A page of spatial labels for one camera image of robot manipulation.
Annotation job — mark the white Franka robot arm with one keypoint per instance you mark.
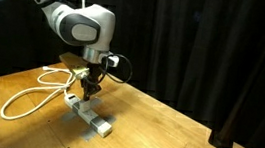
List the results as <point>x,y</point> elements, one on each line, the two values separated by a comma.
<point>80,31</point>

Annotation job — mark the white charger head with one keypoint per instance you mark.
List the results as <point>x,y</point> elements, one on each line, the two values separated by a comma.
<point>85,105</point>

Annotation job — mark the wooden camera mount plate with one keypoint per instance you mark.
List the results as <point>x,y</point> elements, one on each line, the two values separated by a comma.
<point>70,59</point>

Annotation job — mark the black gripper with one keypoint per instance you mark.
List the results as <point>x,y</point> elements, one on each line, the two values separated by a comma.
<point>92,78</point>

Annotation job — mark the black stand post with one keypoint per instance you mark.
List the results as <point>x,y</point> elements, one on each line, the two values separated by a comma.
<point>220,141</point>

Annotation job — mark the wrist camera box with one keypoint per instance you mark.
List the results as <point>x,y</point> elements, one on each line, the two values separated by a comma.
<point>80,72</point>

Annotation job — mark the black curtain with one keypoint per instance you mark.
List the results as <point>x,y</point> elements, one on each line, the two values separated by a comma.
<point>176,39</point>

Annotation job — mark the white power strip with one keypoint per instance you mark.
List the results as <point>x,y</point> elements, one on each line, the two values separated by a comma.
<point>98,124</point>

